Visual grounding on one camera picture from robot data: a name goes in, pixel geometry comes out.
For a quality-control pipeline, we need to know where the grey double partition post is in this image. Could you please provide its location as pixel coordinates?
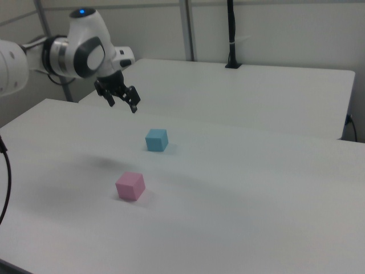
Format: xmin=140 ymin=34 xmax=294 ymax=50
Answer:
xmin=179 ymin=0 xmax=198 ymax=62

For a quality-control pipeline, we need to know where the black cable with plug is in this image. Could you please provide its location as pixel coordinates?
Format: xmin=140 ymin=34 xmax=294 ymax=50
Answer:
xmin=346 ymin=114 xmax=358 ymax=142

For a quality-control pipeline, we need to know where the black cable pole with base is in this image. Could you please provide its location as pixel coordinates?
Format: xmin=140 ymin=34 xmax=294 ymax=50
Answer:
xmin=225 ymin=0 xmax=243 ymax=70

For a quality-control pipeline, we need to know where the pink cube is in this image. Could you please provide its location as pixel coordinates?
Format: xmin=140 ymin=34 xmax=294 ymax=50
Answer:
xmin=115 ymin=171 xmax=147 ymax=202

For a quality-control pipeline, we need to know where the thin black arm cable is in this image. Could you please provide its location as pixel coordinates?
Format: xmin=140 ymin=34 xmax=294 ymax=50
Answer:
xmin=28 ymin=67 xmax=76 ymax=86

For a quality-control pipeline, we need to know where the white adjoining table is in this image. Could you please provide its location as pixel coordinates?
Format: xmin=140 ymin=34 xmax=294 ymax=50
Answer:
xmin=78 ymin=58 xmax=356 ymax=141

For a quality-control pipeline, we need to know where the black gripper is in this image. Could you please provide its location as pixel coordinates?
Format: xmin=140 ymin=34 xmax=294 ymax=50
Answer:
xmin=94 ymin=70 xmax=141 ymax=114

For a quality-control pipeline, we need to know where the thick black curved cable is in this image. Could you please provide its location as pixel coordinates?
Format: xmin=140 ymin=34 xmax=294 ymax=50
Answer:
xmin=0 ymin=135 xmax=13 ymax=226

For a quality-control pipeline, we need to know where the grey slanted partition post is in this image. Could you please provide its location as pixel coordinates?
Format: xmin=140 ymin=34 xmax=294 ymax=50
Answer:
xmin=33 ymin=0 xmax=79 ymax=103

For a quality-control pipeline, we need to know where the blue cube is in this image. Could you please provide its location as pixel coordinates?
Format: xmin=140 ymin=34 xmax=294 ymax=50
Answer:
xmin=145 ymin=128 xmax=169 ymax=152

